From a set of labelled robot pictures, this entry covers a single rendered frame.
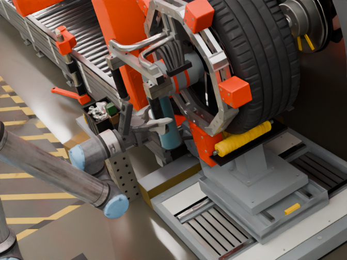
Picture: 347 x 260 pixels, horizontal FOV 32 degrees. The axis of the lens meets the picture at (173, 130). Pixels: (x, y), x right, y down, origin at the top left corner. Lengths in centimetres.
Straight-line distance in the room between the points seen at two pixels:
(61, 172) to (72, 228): 129
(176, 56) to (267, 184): 84
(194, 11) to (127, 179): 127
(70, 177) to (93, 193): 11
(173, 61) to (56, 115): 220
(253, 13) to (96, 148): 71
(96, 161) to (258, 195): 83
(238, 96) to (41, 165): 70
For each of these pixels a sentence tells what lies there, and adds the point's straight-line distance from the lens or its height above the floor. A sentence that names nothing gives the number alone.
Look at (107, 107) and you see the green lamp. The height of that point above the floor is 66.
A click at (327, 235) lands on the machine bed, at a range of 263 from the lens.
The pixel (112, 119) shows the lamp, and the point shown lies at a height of 60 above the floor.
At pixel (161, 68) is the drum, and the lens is 229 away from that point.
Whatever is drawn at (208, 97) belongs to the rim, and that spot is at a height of 64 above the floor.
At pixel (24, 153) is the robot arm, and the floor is 103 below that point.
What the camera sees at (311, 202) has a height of 16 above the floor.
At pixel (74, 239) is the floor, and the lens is 311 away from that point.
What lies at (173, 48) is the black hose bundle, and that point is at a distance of 212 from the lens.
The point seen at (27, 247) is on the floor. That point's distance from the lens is 320.
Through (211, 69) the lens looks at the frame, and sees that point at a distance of 212.
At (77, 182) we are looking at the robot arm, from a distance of 195.
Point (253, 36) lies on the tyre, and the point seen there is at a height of 100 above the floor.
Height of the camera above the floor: 192
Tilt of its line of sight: 32 degrees down
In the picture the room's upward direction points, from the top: 17 degrees counter-clockwise
